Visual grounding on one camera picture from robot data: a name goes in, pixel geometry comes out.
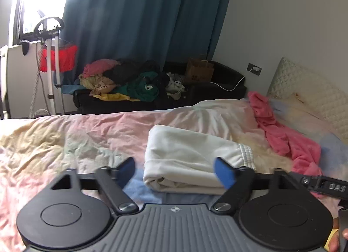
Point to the wide blue curtain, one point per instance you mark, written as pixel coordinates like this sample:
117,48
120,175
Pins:
149,18

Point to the black hanging pouch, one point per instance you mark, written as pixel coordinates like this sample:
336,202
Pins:
25,48

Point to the black sofa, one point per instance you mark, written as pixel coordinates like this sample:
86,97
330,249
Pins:
228,73

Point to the window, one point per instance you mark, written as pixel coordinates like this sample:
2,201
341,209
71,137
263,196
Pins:
30,10

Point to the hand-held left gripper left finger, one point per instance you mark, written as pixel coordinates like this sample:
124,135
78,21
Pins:
126,171

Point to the dark wooden board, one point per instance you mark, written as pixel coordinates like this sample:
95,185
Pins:
3,107

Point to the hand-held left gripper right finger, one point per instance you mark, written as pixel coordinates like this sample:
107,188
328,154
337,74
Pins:
224,173

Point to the quilted cream pillow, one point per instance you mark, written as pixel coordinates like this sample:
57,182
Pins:
312,91

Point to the pastel bed blanket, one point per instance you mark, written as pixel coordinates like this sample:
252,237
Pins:
54,137

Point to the pink garment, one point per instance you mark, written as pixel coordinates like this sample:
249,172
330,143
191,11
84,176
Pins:
98,67

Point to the pink fleece robe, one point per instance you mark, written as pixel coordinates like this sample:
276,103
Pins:
285,140

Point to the wall socket with charger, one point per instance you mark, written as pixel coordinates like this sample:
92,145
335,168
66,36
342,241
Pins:
254,69

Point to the yellow cloth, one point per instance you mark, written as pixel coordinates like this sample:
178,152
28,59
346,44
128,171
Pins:
114,97

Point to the white patterned garment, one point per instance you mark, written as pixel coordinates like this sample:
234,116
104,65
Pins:
174,86

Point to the cream sweatpants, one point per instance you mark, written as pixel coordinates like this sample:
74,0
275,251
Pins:
185,154

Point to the person's right hand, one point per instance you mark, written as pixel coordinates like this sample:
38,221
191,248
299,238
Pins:
333,245

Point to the brown paper bag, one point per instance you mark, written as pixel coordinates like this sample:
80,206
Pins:
198,72

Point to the black garment pile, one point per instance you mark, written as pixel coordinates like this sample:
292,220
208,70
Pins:
127,72

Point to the beige garment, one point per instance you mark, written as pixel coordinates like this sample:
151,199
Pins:
100,86

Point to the green garment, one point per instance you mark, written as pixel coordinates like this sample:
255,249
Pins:
141,88

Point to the garment steamer stand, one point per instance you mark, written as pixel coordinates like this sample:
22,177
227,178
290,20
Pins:
50,78

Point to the red garment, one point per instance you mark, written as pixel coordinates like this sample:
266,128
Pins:
68,56

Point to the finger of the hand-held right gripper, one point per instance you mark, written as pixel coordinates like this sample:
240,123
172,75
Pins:
300,179

